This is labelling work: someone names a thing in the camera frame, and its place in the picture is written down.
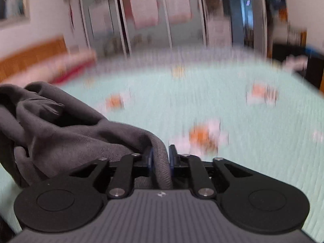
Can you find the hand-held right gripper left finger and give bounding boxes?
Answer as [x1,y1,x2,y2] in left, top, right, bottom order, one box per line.
[69,145,154,199]

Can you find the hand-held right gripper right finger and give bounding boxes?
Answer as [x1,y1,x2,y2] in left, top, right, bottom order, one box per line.
[168,144,254,199]

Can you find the grey sweater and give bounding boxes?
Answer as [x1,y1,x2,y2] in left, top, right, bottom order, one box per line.
[0,81,173,190]

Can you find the green quilted bee bedspread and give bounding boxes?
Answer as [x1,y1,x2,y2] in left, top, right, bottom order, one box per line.
[0,47,324,241]

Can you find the red pillow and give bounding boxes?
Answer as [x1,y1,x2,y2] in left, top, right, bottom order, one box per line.
[54,65,88,85]

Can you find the floral pillow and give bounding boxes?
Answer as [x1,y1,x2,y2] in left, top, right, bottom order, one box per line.
[5,49,97,84]

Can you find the sliding door wardrobe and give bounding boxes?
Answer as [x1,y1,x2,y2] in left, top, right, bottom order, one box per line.
[76,0,209,57]

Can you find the blue bordered poster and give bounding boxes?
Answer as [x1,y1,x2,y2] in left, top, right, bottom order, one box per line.
[88,0,113,39]

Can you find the pink bordered poster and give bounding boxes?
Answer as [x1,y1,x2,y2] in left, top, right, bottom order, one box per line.
[129,0,159,29]

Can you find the orange bordered poster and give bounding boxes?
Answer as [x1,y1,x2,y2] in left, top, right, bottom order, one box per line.
[163,0,192,23]

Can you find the wooden headboard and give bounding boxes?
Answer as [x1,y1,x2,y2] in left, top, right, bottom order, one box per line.
[0,36,67,82]

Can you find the framed wall picture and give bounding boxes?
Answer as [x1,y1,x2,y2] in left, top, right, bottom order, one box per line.
[0,0,30,26]

